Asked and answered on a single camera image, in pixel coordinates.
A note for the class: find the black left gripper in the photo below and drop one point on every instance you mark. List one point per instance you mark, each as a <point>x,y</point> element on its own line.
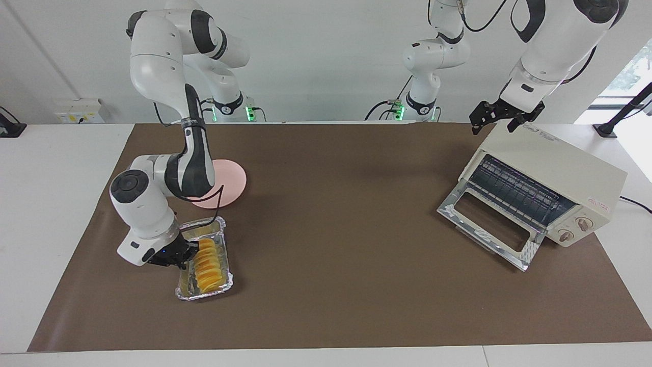
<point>509,109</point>

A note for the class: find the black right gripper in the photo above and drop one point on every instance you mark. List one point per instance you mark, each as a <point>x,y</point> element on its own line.
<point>168,252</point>

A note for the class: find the sliced golden bread loaf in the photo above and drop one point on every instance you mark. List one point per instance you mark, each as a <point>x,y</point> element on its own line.
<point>209,267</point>

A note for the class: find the aluminium foil tray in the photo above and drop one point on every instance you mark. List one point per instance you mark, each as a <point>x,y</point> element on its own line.
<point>226,244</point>

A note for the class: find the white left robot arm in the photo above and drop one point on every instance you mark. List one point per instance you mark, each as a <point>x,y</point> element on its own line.
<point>555,41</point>

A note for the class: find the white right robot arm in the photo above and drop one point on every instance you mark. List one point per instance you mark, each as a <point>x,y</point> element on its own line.
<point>153,61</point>

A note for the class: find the white toaster oven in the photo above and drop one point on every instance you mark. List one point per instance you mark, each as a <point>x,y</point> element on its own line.
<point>550,158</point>

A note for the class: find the chrome glass oven door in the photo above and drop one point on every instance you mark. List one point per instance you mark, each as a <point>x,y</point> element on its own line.
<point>484,237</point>

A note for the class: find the small beige oven knob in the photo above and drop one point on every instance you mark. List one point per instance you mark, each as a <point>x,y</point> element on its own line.
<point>566,235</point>

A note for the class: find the large beige oven knob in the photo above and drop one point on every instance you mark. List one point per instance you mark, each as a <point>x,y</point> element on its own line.
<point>584,224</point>

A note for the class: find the pink round plate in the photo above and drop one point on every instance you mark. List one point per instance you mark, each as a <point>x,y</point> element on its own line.
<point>232,176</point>

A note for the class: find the brown table mat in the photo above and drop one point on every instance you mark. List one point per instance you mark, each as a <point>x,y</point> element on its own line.
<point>331,280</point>

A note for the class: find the black camera stand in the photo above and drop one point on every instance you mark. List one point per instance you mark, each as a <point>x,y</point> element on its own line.
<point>624,109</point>

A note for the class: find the white wall socket box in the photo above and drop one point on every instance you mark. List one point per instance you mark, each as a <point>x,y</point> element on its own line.
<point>79,112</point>

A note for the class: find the black clamp mount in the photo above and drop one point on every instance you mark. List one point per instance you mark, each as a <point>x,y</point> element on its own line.
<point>10,127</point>

